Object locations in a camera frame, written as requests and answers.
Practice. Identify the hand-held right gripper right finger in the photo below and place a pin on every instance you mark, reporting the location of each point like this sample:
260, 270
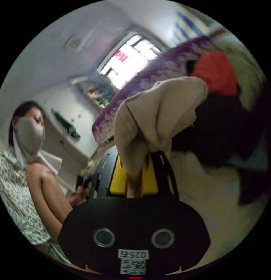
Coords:
151, 182

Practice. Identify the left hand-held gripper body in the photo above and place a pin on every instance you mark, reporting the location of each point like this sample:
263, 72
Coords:
84, 181

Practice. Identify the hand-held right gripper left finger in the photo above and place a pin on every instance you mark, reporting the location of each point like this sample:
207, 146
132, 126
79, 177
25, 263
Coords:
118, 181

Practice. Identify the beige shorts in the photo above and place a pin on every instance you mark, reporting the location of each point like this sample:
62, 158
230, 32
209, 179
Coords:
157, 109

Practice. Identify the person's left forearm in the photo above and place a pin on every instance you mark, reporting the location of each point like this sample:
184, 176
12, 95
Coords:
58, 194

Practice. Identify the person's right forearm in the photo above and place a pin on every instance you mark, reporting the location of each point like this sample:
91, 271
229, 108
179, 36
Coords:
52, 225

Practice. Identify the person's left hand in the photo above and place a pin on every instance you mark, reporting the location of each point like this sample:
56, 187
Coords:
78, 198

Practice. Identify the white cupboard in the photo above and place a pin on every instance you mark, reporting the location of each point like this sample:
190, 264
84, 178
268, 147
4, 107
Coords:
67, 144

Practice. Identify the bed with white and purple cover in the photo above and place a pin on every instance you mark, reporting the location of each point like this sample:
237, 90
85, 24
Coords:
214, 210

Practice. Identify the person's body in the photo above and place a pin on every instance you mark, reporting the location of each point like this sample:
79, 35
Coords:
15, 188

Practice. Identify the pile of clothes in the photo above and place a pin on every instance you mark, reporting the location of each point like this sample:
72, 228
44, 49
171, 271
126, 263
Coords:
218, 122

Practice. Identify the window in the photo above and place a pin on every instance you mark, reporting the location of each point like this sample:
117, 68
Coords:
128, 60

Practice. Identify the round ceiling lamp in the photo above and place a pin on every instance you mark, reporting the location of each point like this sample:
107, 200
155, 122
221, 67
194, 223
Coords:
73, 42

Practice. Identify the wall shelf with items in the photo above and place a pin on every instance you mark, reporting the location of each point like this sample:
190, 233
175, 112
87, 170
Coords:
94, 91

